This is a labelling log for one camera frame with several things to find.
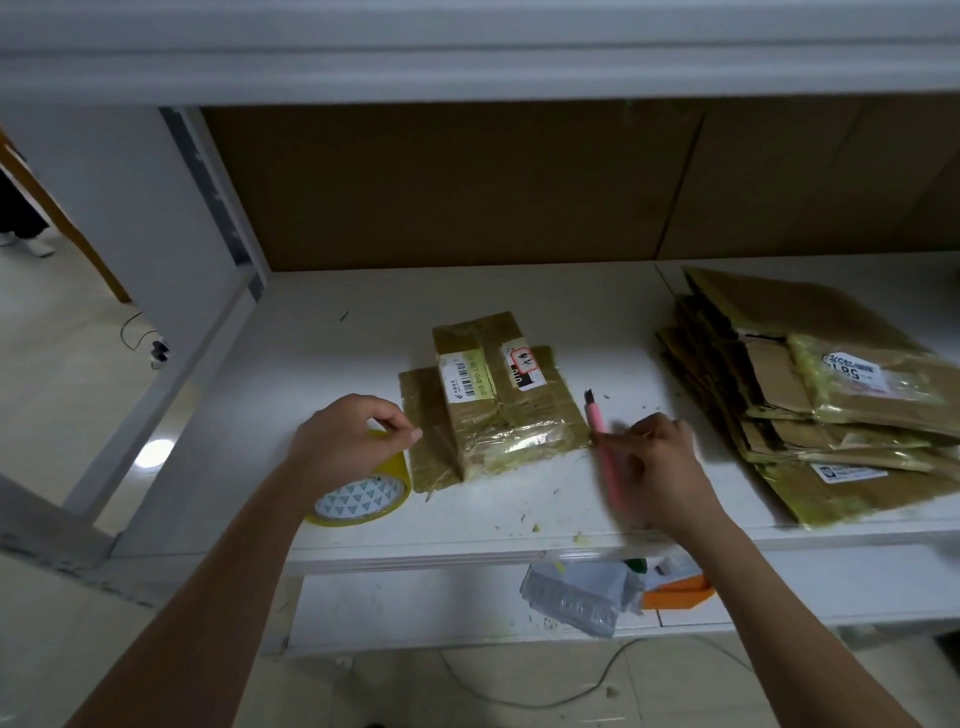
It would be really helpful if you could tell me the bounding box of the person's left hand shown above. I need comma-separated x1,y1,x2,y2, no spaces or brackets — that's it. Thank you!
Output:
280,393,426,507

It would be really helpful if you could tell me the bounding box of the person's right hand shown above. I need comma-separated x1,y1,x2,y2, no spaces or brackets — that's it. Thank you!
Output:
595,412,731,545

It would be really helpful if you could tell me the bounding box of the yellow tape roll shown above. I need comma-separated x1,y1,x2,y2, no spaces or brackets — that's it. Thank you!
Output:
304,426,416,530

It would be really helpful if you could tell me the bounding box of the pink utility knife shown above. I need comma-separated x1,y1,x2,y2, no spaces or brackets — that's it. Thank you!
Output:
582,388,626,513

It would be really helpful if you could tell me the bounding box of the white metal shelf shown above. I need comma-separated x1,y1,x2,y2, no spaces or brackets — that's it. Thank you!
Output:
0,0,960,662

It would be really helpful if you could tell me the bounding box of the stack of cardboard boxes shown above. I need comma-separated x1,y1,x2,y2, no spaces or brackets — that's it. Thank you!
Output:
654,265,960,531

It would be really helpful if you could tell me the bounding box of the barcode label cardboard box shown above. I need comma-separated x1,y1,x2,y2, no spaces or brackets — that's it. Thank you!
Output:
397,310,594,495

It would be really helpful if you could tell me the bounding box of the person's left forearm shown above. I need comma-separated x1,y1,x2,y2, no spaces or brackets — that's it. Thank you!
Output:
63,468,317,728

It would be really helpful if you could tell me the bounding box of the person's right forearm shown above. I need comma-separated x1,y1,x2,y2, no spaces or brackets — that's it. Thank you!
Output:
682,507,924,728

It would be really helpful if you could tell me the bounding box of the orange plastic object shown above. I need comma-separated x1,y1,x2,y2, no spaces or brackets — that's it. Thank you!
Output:
639,568,720,612

